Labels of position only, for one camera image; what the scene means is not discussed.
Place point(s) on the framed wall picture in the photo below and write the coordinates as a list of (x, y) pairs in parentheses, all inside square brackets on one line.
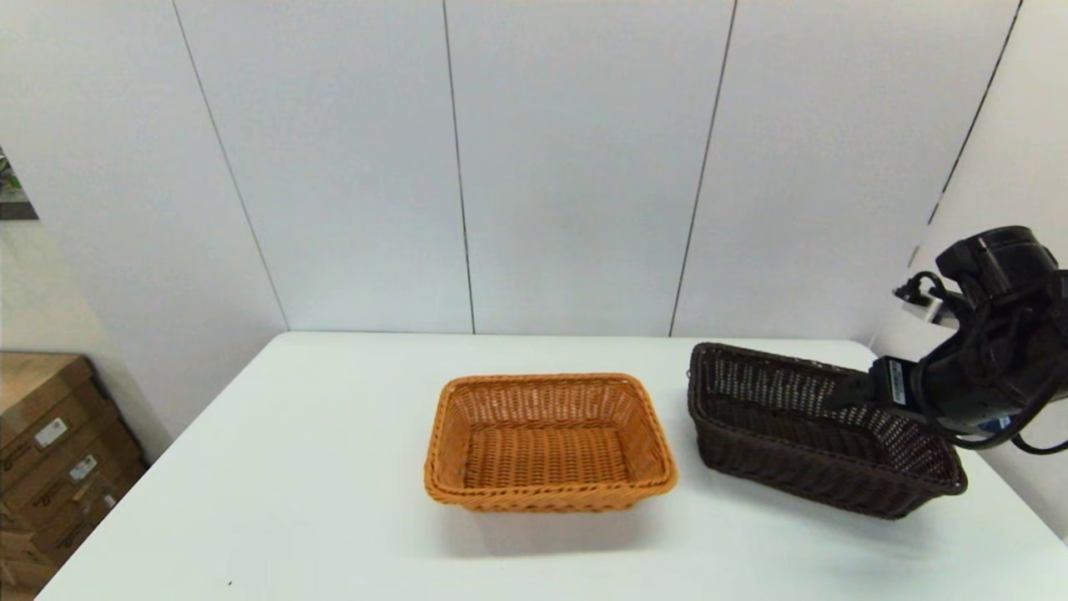
[(12, 188)]

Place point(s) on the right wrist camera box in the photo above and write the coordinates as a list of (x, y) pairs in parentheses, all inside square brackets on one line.
[(934, 310)]

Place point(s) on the labelled brown cardboard box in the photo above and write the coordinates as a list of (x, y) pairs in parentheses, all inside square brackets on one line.
[(79, 526), (58, 488), (33, 392)]

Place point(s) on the orange wicker basket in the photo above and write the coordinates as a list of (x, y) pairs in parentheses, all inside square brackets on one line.
[(542, 455)]

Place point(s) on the dark brown wicker basket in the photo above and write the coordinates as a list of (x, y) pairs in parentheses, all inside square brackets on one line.
[(784, 463)]

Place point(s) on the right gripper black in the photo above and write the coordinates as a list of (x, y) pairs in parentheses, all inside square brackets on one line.
[(968, 388)]

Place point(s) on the plain brown cardboard box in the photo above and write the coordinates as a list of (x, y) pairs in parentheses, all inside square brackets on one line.
[(21, 572)]

